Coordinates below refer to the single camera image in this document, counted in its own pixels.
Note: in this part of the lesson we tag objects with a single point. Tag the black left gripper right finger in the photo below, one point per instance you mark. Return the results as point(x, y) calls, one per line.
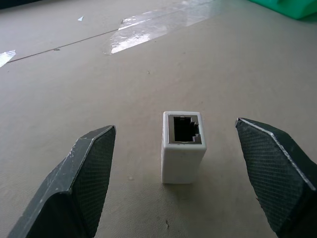
point(275, 178)

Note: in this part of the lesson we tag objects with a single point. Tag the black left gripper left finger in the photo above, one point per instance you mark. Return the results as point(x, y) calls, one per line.
point(74, 188)

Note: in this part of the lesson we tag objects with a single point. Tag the white RJ45 coupler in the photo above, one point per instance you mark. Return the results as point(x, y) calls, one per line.
point(182, 158)

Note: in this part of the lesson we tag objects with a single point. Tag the green plastic bin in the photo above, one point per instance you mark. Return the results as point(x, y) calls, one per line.
point(294, 7)

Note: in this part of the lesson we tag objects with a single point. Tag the clear tape strip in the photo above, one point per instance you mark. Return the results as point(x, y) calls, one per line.
point(6, 57)
point(153, 27)

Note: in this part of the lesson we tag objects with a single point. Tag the small tape scrap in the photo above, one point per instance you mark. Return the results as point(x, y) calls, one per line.
point(80, 18)

